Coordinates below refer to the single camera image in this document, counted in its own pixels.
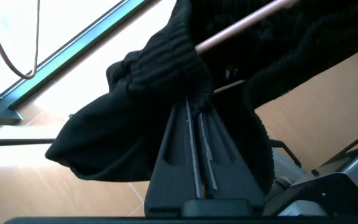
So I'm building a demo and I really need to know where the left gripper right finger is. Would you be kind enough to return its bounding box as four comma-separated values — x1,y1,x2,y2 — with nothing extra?
197,105,265,207

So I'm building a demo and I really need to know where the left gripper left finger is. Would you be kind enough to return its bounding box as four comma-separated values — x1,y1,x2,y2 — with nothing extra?
144,99,203,216

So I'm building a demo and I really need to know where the black sweatshirt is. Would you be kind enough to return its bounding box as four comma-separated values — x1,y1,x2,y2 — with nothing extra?
44,0,358,195

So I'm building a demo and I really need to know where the pink clothes hanger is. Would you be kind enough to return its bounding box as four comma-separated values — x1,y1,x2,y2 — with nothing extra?
0,0,40,80
194,0,300,95

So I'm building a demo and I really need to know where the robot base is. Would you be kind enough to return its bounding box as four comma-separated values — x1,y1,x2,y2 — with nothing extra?
261,124,358,217

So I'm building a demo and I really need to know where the window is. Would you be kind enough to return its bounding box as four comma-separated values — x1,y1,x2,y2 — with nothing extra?
0,0,155,134

